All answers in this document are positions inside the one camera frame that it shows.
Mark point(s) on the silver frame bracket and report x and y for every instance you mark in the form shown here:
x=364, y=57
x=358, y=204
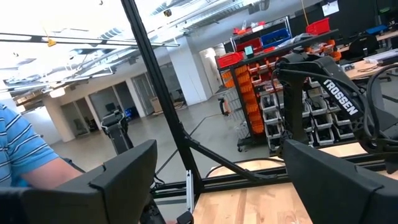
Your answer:
x=190, y=189

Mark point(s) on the white screen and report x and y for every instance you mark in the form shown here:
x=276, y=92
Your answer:
x=330, y=7

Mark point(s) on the black diagonal frame brace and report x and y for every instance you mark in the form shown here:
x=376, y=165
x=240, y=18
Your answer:
x=224, y=160

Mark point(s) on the cardboard box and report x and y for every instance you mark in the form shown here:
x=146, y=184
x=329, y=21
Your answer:
x=155, y=104

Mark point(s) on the orange small bins column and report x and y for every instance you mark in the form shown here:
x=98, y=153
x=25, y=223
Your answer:
x=250, y=102

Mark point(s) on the black machine on pedestal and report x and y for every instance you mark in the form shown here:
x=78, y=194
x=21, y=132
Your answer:
x=116, y=130

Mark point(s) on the blue flat case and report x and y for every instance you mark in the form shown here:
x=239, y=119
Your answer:
x=377, y=29

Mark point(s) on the red plastic bin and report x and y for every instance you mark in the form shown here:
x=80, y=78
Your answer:
x=248, y=44
x=317, y=26
x=230, y=59

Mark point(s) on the black overhead rail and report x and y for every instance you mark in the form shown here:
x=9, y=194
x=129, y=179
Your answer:
x=93, y=42

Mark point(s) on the black wheeled parts rack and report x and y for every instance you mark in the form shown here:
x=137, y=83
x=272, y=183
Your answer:
x=245, y=102

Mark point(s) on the black office chair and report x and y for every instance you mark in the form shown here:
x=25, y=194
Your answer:
x=362, y=46

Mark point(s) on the wooden desk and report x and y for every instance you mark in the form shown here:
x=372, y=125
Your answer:
x=360, y=70

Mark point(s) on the person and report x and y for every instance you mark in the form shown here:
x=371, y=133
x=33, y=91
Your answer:
x=18, y=146

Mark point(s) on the small teal device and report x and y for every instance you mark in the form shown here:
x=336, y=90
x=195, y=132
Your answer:
x=249, y=51

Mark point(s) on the black aluminium frame post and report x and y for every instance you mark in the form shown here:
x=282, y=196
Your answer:
x=161, y=93

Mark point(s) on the white parts bin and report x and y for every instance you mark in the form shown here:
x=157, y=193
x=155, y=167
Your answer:
x=273, y=130
x=325, y=137
x=322, y=121
x=269, y=103

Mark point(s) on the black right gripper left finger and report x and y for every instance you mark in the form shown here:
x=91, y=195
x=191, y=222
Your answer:
x=93, y=199

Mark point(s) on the black horizontal frame rail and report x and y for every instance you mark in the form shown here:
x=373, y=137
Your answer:
x=242, y=180

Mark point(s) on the blue plastic bin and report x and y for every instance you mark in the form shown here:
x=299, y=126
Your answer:
x=275, y=38

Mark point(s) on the yellow hanging plug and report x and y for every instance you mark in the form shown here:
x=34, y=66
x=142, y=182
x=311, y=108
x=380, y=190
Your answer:
x=51, y=42

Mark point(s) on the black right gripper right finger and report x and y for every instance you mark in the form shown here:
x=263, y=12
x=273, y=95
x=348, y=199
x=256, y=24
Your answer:
x=342, y=196

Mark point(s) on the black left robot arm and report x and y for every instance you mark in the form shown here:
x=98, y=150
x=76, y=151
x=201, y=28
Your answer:
x=335, y=93

